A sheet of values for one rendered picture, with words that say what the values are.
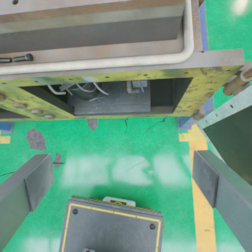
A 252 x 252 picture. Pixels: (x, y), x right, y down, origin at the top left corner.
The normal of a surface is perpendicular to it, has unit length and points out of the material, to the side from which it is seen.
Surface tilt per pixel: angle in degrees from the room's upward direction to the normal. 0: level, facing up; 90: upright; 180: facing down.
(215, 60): 0
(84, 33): 90
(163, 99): 0
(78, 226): 0
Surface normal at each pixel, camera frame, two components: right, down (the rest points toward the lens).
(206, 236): -0.13, -0.15
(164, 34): 0.00, 0.99
